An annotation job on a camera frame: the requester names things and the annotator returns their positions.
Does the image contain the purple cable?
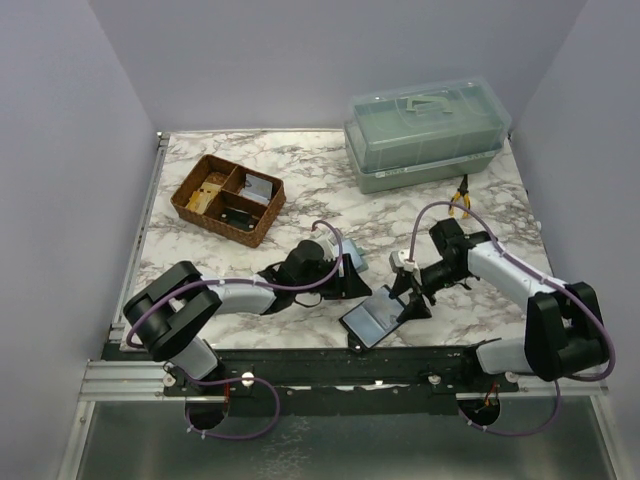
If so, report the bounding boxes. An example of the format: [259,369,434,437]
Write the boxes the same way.
[125,221,346,441]
[409,201,617,436]

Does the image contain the white VIP card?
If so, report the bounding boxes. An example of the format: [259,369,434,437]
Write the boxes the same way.
[239,174,273,205]

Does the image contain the gold cards in basket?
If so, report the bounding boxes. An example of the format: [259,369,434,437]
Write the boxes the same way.
[186,182,221,215]

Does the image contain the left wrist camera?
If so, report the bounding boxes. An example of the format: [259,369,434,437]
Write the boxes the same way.
[317,233,342,260]

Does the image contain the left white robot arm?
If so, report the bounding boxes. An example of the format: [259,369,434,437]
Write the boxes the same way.
[123,240,372,395]

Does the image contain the yellow handled pliers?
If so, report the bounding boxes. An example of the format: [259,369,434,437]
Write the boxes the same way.
[448,174,471,219]

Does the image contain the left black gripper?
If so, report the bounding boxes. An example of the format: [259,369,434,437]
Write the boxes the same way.
[295,254,372,301]

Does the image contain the aluminium frame rail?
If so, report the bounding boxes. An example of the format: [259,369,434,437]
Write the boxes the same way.
[106,132,171,344]

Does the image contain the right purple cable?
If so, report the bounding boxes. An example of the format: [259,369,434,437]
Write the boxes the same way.
[409,201,617,436]

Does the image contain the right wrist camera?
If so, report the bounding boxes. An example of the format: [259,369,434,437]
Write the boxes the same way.
[389,250,418,273]

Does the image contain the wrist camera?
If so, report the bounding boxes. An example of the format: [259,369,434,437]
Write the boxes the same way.
[389,250,418,273]
[317,233,342,260]

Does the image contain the green plastic storage box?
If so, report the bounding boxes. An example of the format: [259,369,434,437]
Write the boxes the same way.
[344,78,511,194]

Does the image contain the brown woven divided basket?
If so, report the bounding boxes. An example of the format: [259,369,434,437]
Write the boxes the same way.
[171,154,286,248]

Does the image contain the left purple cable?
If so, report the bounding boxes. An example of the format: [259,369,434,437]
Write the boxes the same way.
[125,221,346,441]

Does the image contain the black leather card holder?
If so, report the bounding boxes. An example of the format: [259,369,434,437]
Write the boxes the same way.
[339,285,405,353]

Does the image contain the black item in basket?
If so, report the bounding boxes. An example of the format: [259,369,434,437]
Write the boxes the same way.
[220,208,257,232]

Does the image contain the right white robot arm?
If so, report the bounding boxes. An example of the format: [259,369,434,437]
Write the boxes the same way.
[389,218,613,392]

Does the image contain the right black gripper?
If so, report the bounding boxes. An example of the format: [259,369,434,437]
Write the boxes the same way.
[389,259,469,322]

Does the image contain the black metal base rail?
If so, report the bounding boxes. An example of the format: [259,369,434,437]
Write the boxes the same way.
[158,346,518,417]

